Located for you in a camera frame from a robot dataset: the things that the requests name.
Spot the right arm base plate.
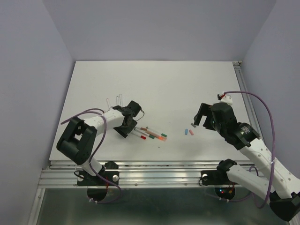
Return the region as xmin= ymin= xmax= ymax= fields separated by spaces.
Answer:
xmin=198 ymin=170 xmax=232 ymax=187

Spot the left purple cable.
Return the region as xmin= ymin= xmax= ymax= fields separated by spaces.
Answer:
xmin=60 ymin=108 xmax=122 ymax=204

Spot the aluminium frame rail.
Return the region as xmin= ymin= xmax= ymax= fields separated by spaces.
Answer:
xmin=38 ymin=161 xmax=219 ymax=189

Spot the red capped marker pen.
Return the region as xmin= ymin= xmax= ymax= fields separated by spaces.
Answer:
xmin=131 ymin=131 xmax=146 ymax=140

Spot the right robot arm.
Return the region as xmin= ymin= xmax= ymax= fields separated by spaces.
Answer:
xmin=194 ymin=94 xmax=300 ymax=222

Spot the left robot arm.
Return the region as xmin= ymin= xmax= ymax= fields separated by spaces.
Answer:
xmin=56 ymin=101 xmax=142 ymax=185

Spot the grey capped marker pen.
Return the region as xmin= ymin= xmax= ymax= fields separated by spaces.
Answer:
xmin=119 ymin=94 xmax=123 ymax=107

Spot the right side aluminium rail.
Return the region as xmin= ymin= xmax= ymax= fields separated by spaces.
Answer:
xmin=232 ymin=60 xmax=263 ymax=141

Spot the green capped marker pen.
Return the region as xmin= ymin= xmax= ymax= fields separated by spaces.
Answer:
xmin=146 ymin=127 xmax=167 ymax=138

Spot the brown capped marker pen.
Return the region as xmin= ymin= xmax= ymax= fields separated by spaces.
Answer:
xmin=135 ymin=127 xmax=147 ymax=131

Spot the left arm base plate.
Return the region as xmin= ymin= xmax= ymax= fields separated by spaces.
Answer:
xmin=74 ymin=161 xmax=120 ymax=187

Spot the orange marker clear cap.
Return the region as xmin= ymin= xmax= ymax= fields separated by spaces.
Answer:
xmin=146 ymin=130 xmax=167 ymax=141

